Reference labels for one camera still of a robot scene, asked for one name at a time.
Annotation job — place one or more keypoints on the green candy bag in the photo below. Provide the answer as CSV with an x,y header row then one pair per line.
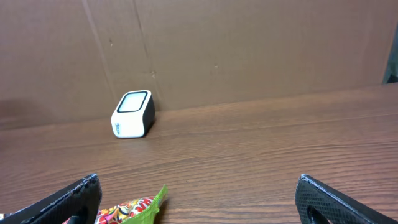
x,y
138,211

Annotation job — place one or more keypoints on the dark object at right edge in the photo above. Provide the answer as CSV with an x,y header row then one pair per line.
x,y
390,75

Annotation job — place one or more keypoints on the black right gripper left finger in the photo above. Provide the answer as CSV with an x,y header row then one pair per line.
x,y
78,202

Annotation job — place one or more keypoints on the white barcode scanner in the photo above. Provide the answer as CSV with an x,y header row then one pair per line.
x,y
134,115

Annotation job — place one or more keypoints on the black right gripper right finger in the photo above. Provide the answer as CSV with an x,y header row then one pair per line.
x,y
318,203

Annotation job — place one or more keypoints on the white brown cookie bag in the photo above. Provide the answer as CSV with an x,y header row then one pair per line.
x,y
5,215

